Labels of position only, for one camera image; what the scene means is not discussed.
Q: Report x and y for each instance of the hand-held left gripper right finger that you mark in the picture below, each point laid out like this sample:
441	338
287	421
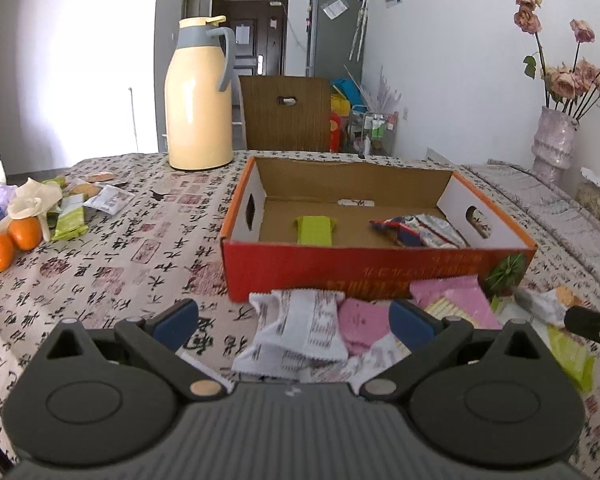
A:
410	320

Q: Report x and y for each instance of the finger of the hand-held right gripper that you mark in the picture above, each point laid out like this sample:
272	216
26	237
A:
587	322

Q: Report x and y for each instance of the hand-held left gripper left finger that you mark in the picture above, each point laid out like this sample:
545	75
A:
177	317

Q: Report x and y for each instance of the white orange snack packet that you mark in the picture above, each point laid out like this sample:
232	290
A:
545	302

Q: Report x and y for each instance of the plain pink snack packet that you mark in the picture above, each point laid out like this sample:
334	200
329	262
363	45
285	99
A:
362	325

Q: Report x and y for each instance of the pink wafer packet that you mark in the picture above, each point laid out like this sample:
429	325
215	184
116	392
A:
455	300

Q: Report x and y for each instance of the orange cardboard box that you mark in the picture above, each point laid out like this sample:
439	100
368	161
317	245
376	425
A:
360	265

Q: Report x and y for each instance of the red blue snack packet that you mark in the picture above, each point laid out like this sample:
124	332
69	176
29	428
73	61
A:
417	231

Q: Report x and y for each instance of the white printed snack packet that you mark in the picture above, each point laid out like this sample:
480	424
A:
300	327

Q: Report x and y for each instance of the green snack packet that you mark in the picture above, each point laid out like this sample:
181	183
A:
70	224
314	230
572	357

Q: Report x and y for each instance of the grey quilted cloth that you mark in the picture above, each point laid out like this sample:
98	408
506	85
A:
555	210

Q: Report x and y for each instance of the small white card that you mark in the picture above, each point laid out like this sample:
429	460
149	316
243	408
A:
356	202

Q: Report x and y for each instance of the white sachet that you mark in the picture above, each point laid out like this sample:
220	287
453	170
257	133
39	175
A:
109	199

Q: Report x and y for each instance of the cookie packet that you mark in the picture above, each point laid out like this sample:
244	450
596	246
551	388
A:
82	190

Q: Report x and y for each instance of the round cookie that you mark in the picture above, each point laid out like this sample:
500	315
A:
101	177

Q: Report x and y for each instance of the pale pink vase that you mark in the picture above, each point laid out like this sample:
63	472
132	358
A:
555	140

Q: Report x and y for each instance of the cream crumpled tissue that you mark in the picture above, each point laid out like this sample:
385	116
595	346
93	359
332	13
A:
32	200

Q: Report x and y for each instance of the red gift box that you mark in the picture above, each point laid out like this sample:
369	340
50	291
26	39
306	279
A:
334	132

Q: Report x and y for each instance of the cream yellow thermos jug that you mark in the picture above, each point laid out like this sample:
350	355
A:
197	110

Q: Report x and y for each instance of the brown chair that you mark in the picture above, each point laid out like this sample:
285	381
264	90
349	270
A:
285	120

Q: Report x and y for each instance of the yellow bag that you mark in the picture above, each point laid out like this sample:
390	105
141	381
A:
340	105

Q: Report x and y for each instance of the dried pink roses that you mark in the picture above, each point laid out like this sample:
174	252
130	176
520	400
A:
575	70

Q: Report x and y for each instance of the grey refrigerator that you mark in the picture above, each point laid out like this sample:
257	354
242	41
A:
337	40

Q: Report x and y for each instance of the dark wooden door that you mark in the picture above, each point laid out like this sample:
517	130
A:
250	35

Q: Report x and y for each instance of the white umbrella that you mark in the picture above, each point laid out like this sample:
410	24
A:
359	30

